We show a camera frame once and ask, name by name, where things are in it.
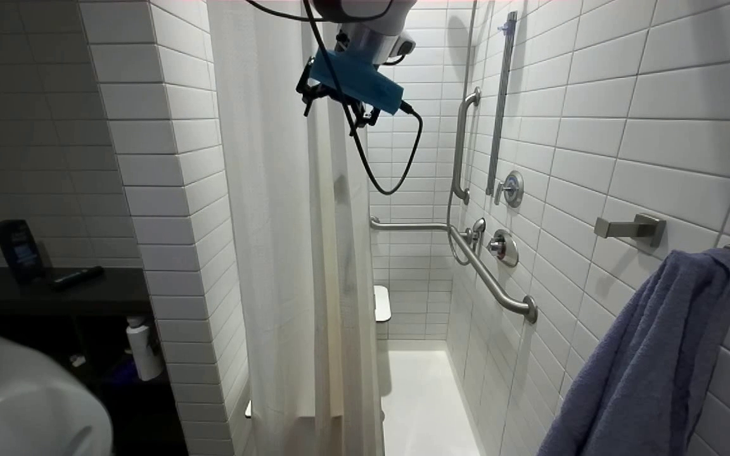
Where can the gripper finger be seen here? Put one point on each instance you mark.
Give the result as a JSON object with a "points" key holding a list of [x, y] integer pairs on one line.
{"points": [[305, 85], [364, 116]]}

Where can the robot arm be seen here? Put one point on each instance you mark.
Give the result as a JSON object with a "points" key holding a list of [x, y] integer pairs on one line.
{"points": [[365, 25]]}

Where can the shower slide bar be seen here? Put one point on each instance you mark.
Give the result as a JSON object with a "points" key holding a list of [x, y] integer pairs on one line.
{"points": [[500, 107]]}

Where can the white shower curtain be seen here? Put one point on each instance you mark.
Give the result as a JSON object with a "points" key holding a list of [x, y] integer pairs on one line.
{"points": [[276, 253]]}

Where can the white folding shower seat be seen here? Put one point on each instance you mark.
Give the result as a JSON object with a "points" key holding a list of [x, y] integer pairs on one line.
{"points": [[382, 304]]}

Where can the short metal grab bar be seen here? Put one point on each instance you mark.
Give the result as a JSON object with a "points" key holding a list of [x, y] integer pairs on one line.
{"points": [[460, 145]]}

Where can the long angled metal grab bar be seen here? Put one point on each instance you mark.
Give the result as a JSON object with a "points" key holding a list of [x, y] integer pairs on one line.
{"points": [[492, 278]]}

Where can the black remote control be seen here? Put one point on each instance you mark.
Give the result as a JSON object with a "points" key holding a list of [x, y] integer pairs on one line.
{"points": [[76, 277]]}

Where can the white bottle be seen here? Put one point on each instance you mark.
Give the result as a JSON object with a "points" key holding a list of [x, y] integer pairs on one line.
{"points": [[144, 351]]}

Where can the dark bottle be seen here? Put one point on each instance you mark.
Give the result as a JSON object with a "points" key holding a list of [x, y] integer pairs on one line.
{"points": [[16, 250]]}

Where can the black shelf unit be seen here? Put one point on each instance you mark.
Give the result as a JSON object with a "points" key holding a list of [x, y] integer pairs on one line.
{"points": [[35, 294]]}

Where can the blue towel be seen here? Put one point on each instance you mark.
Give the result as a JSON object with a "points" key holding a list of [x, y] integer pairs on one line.
{"points": [[644, 367]]}

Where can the white sink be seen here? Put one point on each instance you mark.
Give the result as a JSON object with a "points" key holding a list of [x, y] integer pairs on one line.
{"points": [[23, 405]]}

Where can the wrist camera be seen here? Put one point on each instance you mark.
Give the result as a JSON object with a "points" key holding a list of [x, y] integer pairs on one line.
{"points": [[358, 79]]}

